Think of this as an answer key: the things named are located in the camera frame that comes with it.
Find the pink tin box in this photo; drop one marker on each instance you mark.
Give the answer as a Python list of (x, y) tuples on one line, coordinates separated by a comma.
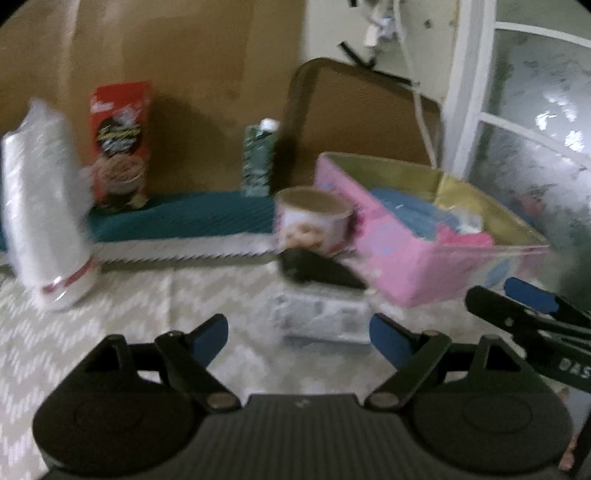
[(415, 267)]

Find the teal ribbed mat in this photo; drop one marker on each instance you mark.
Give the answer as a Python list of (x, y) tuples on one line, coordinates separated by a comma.
[(184, 217)]

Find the white power adapter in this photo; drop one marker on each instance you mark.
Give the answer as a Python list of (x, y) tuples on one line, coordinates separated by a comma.
[(376, 27)]

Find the white window frame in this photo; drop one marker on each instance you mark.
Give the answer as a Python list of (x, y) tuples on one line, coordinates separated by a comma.
[(466, 92)]

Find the black tape strip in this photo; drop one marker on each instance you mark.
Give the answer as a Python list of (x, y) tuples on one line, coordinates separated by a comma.
[(392, 77), (355, 54)]

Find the stack of white plastic cups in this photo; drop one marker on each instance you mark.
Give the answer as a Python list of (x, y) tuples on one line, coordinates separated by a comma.
[(44, 207)]

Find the black flat object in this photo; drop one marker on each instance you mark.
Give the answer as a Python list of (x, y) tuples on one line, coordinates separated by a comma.
[(314, 270)]

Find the red snack box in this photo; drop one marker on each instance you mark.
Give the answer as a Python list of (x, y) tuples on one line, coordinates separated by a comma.
[(121, 143)]

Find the brown cardboard sheet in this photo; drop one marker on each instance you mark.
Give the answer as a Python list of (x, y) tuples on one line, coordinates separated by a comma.
[(184, 92)]

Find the pink cloth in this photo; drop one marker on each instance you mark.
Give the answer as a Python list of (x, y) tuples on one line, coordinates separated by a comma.
[(466, 240)]

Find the frosted window glass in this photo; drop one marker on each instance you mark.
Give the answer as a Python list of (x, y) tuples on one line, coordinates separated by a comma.
[(545, 115)]

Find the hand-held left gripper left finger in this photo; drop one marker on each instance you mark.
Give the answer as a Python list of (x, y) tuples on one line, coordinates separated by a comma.
[(210, 337)]

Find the white printed mug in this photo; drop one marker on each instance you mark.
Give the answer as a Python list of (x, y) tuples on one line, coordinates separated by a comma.
[(314, 224)]

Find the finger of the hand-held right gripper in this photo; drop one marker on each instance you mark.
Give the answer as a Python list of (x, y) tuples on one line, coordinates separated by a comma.
[(498, 309), (531, 295)]

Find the clear tissue packet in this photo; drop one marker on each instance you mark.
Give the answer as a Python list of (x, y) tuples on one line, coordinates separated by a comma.
[(323, 316)]

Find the green patterned carton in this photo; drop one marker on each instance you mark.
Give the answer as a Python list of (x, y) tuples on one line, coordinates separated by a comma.
[(256, 161)]

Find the chevron patterned table cloth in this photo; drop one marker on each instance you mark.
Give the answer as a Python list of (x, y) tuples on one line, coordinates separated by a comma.
[(138, 314)]

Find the blue cloth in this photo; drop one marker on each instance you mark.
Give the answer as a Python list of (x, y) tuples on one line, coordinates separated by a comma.
[(411, 212)]

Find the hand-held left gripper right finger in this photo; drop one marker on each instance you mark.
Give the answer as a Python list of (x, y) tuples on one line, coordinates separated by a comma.
[(387, 339)]

